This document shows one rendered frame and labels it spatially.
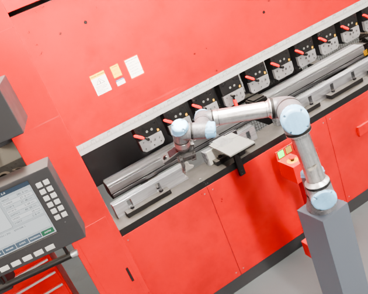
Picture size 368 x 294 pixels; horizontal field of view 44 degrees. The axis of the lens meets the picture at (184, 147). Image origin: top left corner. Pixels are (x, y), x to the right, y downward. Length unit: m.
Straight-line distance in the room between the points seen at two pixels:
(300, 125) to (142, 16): 1.11
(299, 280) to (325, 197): 1.14
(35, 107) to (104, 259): 0.92
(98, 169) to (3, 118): 1.48
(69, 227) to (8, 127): 0.48
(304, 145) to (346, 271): 0.83
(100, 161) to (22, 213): 1.34
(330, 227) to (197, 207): 0.85
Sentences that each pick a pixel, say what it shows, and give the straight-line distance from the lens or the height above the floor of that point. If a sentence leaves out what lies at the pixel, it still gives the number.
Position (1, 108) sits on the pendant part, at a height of 1.87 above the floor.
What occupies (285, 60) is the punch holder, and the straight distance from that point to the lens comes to 3.08.
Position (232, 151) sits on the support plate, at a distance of 2.70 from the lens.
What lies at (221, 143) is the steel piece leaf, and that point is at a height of 1.02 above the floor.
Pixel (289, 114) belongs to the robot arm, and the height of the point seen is 1.40.
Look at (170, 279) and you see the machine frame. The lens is 2.96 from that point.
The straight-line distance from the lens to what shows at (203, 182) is 2.79.
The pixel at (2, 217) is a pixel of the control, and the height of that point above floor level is 1.48.
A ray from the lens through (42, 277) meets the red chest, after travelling 2.97.
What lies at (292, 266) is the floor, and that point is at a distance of 3.31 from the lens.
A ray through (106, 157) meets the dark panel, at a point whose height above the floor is 1.06.
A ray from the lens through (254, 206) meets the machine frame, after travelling 3.05.
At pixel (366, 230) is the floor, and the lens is 3.47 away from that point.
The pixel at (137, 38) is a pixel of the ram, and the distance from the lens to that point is 2.59.
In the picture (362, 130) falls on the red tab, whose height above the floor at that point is 0.58.
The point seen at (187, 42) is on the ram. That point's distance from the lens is 2.70.
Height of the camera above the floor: 2.18
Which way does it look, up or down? 23 degrees down
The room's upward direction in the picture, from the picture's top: 22 degrees counter-clockwise
